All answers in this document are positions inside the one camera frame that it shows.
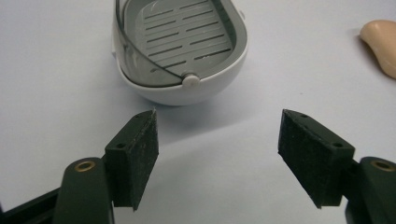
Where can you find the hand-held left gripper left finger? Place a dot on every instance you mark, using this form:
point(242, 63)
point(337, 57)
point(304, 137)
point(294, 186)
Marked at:
point(130, 161)

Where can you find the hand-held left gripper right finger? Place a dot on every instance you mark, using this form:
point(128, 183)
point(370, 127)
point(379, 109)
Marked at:
point(314, 161)

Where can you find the white basket with grey insert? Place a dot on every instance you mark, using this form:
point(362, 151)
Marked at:
point(183, 49)

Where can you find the beige soap bar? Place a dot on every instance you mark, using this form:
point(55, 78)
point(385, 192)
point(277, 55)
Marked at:
point(382, 43)

